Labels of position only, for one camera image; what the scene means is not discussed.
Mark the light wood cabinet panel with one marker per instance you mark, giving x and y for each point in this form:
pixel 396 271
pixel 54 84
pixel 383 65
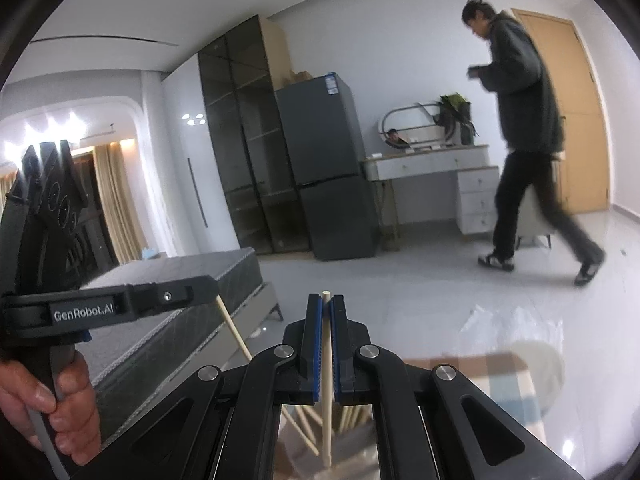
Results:
pixel 280 52

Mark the light grey bed frame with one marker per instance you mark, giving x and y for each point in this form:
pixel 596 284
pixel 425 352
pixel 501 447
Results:
pixel 265 305

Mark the white wardrobe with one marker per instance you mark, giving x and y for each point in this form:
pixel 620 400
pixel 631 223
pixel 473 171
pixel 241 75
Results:
pixel 185 170

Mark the potted green plant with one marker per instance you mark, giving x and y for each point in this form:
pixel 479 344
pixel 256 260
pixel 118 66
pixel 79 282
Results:
pixel 457 115

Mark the wooden door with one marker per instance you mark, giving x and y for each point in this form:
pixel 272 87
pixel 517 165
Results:
pixel 580 110

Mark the bundle of wooden chopsticks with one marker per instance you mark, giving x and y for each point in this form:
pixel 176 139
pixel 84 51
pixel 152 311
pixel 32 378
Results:
pixel 352 416

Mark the white dressing table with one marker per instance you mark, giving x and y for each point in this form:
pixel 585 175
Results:
pixel 430 162

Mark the gold frame stool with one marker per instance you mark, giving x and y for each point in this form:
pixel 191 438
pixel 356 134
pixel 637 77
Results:
pixel 387 215

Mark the person's left hand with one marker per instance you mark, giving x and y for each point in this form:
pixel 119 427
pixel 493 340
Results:
pixel 77 410

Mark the wooden chopstick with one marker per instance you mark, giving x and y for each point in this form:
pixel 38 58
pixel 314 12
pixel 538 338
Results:
pixel 235 330
pixel 327 430

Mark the dark grey refrigerator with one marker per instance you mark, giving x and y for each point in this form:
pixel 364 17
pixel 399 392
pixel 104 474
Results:
pixel 325 170

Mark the dark glass display cabinet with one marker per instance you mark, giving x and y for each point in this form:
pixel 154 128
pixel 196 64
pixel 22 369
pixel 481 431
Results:
pixel 245 150

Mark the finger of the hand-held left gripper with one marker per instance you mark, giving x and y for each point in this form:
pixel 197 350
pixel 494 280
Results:
pixel 170 295

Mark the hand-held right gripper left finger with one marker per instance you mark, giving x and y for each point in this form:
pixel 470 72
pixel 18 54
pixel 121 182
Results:
pixel 312 345

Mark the clear plastic bag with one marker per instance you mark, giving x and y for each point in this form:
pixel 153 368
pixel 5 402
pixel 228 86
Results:
pixel 505 322

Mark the grey nightstand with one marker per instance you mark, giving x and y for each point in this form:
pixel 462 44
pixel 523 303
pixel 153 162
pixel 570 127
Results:
pixel 532 225

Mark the cardboard box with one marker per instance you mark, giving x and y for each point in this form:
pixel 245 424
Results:
pixel 301 77

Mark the beige curtain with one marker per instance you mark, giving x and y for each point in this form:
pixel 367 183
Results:
pixel 115 205

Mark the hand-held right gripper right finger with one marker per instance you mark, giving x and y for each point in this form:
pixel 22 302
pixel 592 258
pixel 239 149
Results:
pixel 342 345

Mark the oval mirror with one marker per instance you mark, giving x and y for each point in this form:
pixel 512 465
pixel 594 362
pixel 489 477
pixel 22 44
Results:
pixel 410 122

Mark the grey mattress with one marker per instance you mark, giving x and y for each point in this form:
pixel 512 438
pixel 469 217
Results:
pixel 165 280

